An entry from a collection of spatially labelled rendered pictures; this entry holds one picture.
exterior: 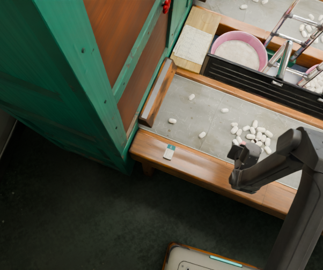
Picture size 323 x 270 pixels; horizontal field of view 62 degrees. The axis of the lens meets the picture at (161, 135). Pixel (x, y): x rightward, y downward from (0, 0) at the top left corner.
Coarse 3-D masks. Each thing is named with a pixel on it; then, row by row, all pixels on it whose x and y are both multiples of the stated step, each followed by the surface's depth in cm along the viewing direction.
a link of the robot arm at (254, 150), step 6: (246, 144) 89; (252, 144) 90; (246, 150) 88; (252, 150) 87; (258, 150) 88; (240, 156) 91; (246, 156) 88; (252, 156) 86; (258, 156) 86; (246, 162) 87; (252, 162) 87; (240, 168) 89; (234, 174) 88; (234, 180) 86
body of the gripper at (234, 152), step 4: (232, 148) 100; (236, 148) 100; (240, 148) 99; (228, 152) 103; (232, 152) 101; (236, 152) 100; (240, 152) 98; (228, 156) 103; (232, 156) 102; (236, 156) 98
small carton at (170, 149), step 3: (168, 144) 110; (168, 147) 110; (171, 147) 110; (174, 147) 110; (168, 150) 109; (171, 150) 109; (174, 150) 110; (165, 153) 109; (168, 153) 109; (171, 153) 109; (165, 156) 109; (168, 156) 109; (171, 156) 109; (168, 159) 109
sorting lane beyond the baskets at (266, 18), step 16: (208, 0) 135; (224, 0) 135; (240, 0) 136; (272, 0) 137; (288, 0) 137; (304, 0) 138; (240, 16) 133; (256, 16) 134; (272, 16) 134; (304, 16) 135; (288, 32) 132; (320, 48) 130
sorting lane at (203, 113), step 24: (168, 96) 120; (216, 96) 121; (192, 120) 118; (216, 120) 118; (240, 120) 119; (264, 120) 119; (288, 120) 120; (192, 144) 115; (216, 144) 116; (264, 144) 116
